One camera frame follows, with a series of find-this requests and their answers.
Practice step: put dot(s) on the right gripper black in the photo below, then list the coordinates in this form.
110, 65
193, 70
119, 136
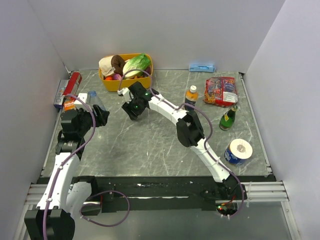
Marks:
127, 108

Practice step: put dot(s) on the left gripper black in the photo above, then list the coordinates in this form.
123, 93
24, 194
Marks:
100, 116

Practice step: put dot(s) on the clear blue water bottle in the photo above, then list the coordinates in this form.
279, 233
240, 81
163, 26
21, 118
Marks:
94, 99

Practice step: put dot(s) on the orange drink bottle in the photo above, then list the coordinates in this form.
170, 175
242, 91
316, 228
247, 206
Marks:
190, 99

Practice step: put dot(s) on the white bottle cap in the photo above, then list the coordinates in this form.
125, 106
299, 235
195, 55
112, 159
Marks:
193, 89

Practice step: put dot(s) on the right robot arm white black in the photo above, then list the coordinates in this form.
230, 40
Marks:
189, 130

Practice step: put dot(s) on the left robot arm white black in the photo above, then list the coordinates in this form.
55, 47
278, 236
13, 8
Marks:
54, 216

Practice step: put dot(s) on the yellow plastic basket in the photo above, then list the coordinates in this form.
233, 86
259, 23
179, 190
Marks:
114, 82

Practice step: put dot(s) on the orange razor box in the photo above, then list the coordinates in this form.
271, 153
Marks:
69, 105

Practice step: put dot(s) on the red box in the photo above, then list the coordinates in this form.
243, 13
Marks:
73, 84

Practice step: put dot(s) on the purple grey box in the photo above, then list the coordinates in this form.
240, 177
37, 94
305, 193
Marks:
59, 96

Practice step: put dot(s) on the brown beige plush toy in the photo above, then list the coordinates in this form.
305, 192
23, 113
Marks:
111, 65

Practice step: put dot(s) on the plush cabbage toy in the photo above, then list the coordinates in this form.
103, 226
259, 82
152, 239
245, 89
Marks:
134, 66

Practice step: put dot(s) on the blue tissue pack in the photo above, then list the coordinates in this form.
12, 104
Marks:
203, 68

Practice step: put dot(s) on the red snack bag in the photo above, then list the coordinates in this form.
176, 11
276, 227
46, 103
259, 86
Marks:
221, 91

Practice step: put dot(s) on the small dark jar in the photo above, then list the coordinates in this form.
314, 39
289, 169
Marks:
228, 119

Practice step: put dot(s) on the white blue can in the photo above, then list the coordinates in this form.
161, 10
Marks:
238, 151

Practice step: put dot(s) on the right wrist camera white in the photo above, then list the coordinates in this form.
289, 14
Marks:
125, 93

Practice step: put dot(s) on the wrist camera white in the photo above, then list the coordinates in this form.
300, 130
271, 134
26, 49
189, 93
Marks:
81, 101
125, 93

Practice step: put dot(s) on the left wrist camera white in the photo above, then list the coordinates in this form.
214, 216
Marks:
81, 101

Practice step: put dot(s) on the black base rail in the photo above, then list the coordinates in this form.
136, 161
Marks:
135, 193

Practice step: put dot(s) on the aluminium frame rail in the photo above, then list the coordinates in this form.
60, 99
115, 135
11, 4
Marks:
266, 191

